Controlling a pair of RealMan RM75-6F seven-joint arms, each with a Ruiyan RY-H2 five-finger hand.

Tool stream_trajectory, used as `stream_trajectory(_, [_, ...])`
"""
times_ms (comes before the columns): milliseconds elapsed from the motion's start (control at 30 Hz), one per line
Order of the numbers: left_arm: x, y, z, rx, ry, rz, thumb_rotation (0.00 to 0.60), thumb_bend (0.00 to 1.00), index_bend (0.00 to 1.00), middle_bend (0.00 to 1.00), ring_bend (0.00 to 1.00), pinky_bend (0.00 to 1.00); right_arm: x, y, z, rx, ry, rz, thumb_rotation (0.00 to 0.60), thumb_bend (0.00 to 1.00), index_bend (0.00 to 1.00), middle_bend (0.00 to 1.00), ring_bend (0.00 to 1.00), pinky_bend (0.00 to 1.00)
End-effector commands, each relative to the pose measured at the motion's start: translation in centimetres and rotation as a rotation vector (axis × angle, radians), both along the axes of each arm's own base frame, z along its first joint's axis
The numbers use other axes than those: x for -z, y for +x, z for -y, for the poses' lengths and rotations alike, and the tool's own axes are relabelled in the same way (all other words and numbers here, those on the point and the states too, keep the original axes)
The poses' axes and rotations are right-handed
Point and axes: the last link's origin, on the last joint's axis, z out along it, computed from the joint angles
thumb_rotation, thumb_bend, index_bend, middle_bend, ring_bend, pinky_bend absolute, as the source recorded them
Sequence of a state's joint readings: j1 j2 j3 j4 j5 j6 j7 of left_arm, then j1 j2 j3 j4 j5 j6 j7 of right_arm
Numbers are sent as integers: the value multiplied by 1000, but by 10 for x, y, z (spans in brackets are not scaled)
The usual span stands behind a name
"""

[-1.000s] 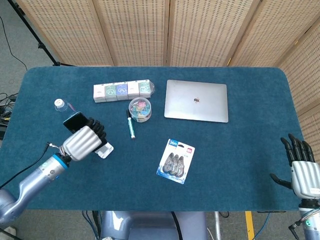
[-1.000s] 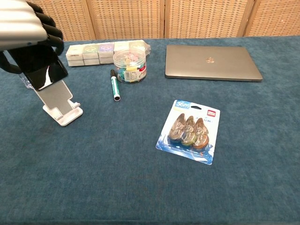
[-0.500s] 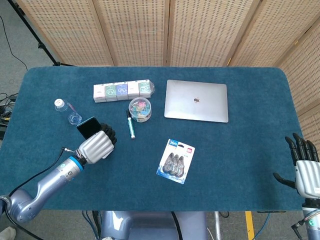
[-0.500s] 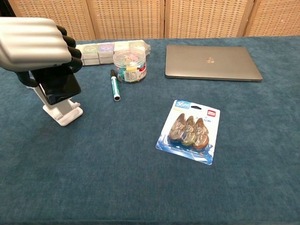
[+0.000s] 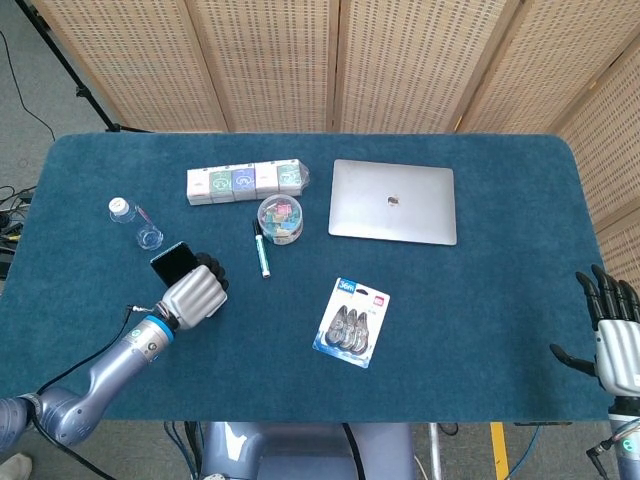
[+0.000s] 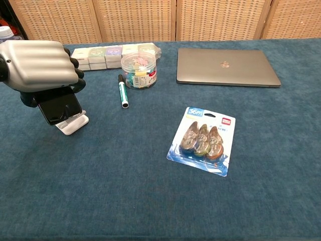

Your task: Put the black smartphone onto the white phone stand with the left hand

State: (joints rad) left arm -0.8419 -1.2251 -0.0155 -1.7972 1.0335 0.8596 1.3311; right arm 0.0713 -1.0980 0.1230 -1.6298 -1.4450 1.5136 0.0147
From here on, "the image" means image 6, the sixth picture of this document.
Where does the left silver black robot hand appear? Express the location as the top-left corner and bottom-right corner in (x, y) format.
(0, 40), (86, 108)

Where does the black smartphone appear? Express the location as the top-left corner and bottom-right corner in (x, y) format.
(37, 86), (83, 126)

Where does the white phone stand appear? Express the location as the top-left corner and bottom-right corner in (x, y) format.
(55, 110), (90, 136)

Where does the green whiteboard marker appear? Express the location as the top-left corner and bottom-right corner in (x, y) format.
(117, 74), (130, 109)

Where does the clear jar of binder clips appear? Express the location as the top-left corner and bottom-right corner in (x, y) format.
(120, 53), (158, 91)

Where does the woven wooden folding screen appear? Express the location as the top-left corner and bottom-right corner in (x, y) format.
(9, 0), (321, 45)

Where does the blue table cloth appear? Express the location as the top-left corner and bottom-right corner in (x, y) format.
(0, 38), (321, 241)

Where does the correction tape blister pack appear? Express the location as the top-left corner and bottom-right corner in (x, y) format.
(166, 106), (236, 178)

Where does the grey closed laptop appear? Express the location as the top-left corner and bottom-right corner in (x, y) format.
(176, 47), (282, 88)

